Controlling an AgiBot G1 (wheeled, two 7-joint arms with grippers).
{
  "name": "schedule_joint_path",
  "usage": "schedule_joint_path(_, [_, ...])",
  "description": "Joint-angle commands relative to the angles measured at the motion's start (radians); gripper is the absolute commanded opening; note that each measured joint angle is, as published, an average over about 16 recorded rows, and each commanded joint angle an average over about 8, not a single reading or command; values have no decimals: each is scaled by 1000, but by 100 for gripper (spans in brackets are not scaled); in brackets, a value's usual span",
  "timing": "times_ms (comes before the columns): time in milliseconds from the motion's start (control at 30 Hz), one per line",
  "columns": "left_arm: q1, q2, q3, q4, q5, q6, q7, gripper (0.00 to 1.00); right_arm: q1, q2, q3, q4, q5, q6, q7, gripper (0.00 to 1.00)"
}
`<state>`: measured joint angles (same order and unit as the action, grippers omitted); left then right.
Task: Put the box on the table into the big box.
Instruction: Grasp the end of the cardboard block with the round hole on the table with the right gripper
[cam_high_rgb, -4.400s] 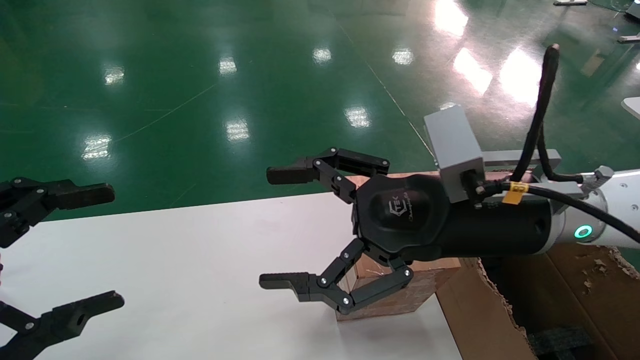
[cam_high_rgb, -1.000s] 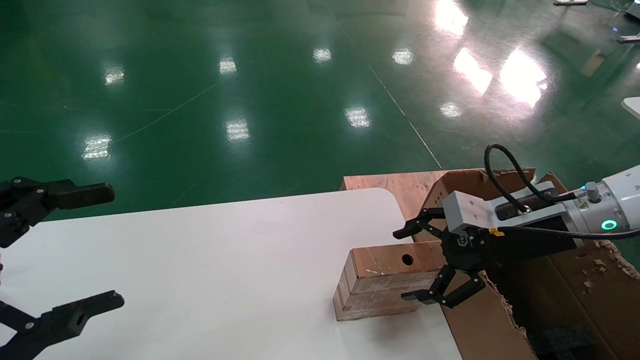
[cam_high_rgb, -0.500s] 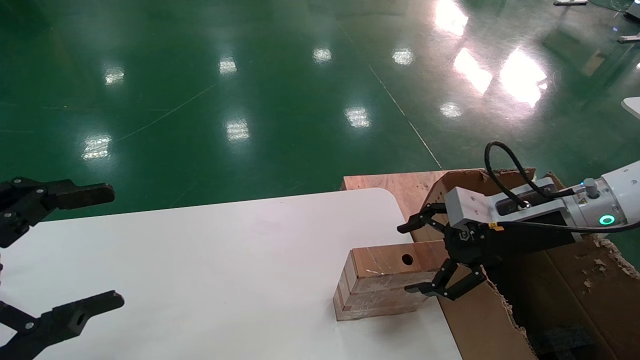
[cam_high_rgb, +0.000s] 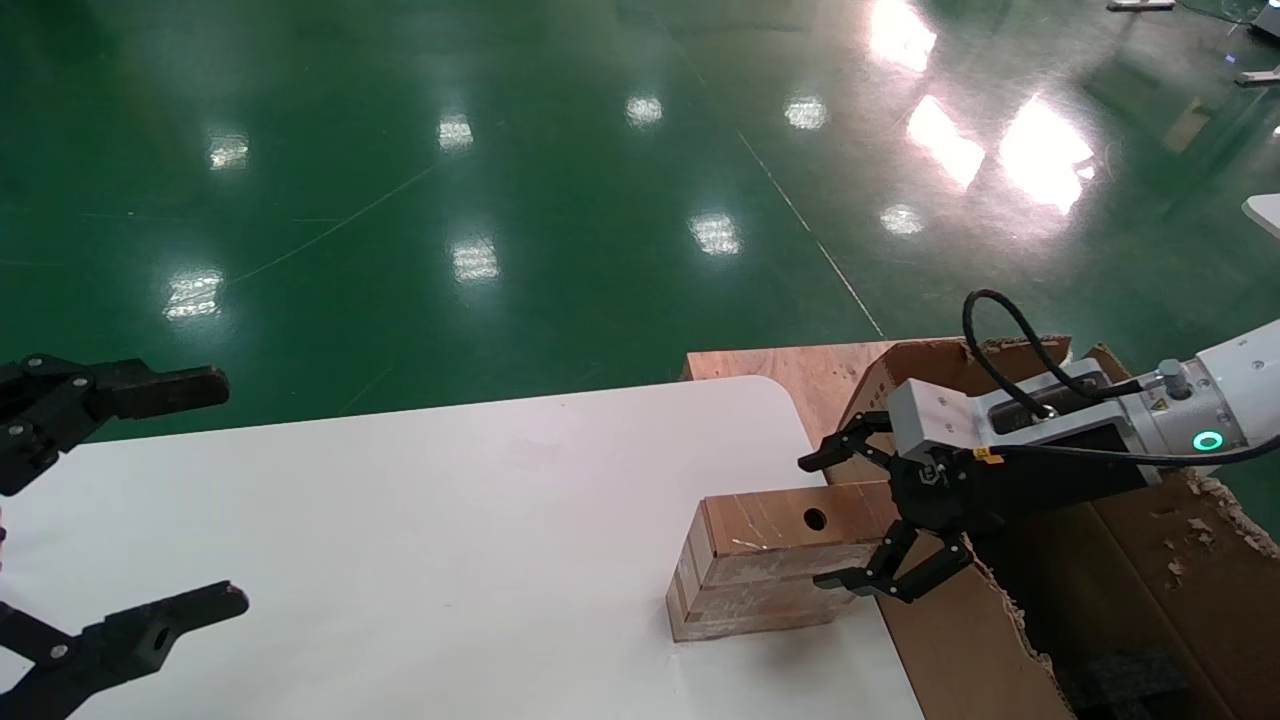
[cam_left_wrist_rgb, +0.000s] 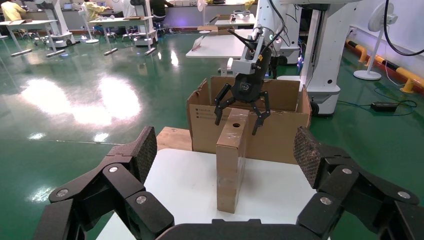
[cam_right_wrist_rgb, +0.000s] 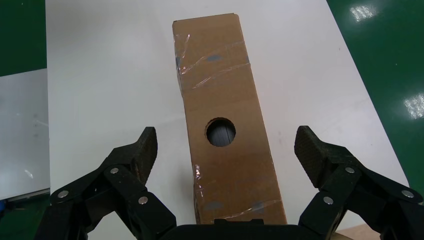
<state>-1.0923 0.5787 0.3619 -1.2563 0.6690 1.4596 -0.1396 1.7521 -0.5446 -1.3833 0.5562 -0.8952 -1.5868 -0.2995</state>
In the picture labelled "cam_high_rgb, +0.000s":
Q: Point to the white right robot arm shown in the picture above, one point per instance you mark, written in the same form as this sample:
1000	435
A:
1240	390

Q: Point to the white round table edge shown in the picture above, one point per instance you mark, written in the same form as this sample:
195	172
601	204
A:
1265	215

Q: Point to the dark background equipment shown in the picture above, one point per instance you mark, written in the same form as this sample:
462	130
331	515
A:
1268	25

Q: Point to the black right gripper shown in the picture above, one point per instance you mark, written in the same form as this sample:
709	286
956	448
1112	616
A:
1000	490

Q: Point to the big torn cardboard box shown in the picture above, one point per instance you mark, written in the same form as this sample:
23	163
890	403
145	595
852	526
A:
960	650

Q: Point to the black foam block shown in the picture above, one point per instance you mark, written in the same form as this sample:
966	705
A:
1120	690

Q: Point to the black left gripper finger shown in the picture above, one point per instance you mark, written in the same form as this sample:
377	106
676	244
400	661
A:
130	640
130	392

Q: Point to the cardboard scrap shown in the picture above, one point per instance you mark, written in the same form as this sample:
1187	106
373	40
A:
1175	570

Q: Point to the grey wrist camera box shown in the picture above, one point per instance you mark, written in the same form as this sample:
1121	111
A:
930	420

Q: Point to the grey metal camera bracket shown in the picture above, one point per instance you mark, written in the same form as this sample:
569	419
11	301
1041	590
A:
1000	415

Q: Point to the grey stand base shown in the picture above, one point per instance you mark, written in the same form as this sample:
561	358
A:
1140	4

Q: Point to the grey floor bar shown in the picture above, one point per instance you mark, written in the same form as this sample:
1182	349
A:
1260	76

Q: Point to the wooden pallet board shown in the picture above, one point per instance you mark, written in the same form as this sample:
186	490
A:
810	385

